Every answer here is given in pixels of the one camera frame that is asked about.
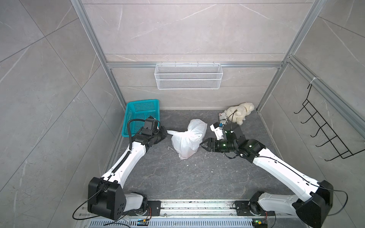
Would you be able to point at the white wire mesh shelf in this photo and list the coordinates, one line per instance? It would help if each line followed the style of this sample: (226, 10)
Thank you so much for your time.
(188, 76)

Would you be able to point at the white printed plastic bag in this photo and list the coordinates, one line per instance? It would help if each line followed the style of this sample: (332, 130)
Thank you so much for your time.
(188, 142)

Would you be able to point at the white plush toy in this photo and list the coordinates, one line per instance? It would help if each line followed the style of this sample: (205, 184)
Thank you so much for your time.
(237, 114)

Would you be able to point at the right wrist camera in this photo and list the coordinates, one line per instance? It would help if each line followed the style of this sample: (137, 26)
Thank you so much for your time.
(217, 128)

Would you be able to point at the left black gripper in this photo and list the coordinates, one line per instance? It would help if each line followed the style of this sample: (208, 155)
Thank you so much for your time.
(163, 132)

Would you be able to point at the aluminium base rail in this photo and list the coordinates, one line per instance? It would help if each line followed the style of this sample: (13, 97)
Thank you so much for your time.
(195, 213)

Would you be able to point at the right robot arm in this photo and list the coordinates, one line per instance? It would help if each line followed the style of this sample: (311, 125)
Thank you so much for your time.
(311, 201)

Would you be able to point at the black wire hook rack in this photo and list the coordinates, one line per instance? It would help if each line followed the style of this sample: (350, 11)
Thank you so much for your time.
(341, 150)

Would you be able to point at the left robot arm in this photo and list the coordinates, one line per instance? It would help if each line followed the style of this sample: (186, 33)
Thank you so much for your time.
(106, 197)

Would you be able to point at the teal plastic basket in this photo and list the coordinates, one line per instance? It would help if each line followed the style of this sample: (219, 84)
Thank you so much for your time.
(142, 109)

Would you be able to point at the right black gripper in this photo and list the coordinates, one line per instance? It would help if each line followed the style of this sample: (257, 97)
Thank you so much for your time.
(209, 144)

